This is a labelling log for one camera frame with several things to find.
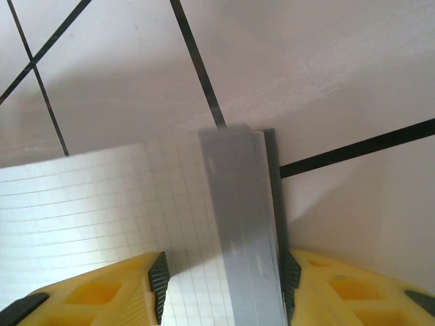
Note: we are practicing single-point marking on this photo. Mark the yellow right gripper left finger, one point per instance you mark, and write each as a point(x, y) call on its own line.
point(102, 299)

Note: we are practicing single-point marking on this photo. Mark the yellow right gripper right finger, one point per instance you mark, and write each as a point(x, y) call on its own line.
point(357, 299)

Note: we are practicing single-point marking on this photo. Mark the grid paper notebook grey spine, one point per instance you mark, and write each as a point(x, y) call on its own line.
point(102, 203)

